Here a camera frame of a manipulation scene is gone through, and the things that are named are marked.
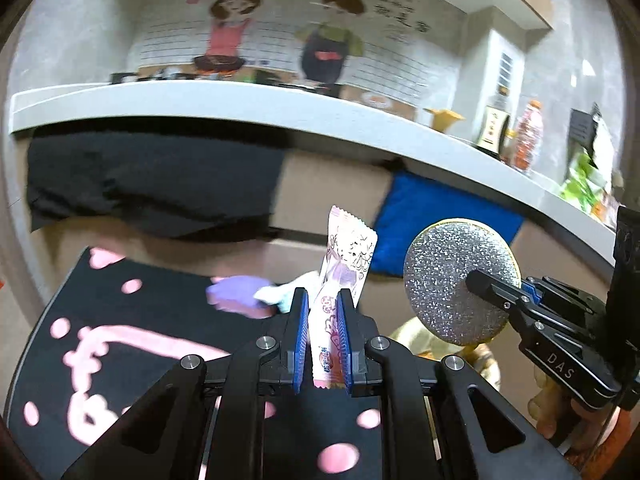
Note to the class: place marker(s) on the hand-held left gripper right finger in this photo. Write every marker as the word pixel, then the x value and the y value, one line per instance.
pixel 345 342

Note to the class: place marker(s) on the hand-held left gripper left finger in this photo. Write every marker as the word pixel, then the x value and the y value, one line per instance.
pixel 300 342

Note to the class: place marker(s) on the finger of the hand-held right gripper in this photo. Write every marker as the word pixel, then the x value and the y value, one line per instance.
pixel 495 287

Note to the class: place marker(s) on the silver glitter round disc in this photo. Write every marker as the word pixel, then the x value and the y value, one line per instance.
pixel 450 280

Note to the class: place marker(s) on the yellowish plush toy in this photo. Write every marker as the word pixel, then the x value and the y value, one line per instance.
pixel 425 342

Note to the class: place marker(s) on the white pink candy wrapper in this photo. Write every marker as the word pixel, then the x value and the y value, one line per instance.
pixel 350 255

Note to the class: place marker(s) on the person's right hand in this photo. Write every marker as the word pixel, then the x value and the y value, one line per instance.
pixel 542 405

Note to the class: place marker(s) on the white blue crumpled wrapper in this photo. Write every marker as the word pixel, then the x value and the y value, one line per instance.
pixel 280 292

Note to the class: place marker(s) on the purple soft item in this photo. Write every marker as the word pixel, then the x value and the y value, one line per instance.
pixel 232 292

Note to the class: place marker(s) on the blue cloth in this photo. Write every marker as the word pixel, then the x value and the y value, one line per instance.
pixel 430 220

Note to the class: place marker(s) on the green snack packets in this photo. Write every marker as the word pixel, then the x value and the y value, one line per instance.
pixel 582 182

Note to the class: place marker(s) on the small amber bottle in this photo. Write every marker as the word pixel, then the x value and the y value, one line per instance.
pixel 508 147

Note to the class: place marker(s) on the black mat with pink print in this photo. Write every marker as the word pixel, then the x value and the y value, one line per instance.
pixel 150 310

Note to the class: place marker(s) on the orange drink bottle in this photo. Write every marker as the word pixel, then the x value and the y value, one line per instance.
pixel 529 135

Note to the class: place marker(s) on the dark glass bottle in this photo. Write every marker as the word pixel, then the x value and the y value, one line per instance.
pixel 492 130

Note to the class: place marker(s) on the cardboard box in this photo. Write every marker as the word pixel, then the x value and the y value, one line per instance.
pixel 320 185

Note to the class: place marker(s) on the small brown box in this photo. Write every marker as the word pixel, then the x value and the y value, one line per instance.
pixel 385 105

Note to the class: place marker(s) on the black cloth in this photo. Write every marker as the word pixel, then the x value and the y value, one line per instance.
pixel 150 180

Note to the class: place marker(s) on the black wall box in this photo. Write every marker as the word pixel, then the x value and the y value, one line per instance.
pixel 580 125

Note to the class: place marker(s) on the wall poster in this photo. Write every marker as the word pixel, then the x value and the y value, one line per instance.
pixel 280 35

